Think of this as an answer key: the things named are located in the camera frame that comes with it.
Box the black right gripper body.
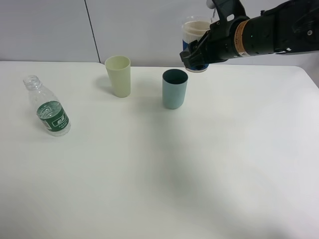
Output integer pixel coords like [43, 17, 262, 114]
[196, 19, 239, 65]

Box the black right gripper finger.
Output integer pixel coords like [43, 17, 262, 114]
[180, 31, 212, 69]

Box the blue-sleeved paper cup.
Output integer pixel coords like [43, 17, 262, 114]
[180, 16, 212, 73]

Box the clear green-label water bottle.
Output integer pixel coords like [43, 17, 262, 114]
[23, 75, 71, 136]

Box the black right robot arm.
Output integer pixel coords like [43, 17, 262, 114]
[180, 0, 319, 69]

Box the teal plastic cup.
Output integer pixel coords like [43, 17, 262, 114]
[162, 69, 188, 110]

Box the pale yellow plastic cup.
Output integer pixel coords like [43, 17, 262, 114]
[105, 56, 131, 98]

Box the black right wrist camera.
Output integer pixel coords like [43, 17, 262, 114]
[206, 0, 249, 23]

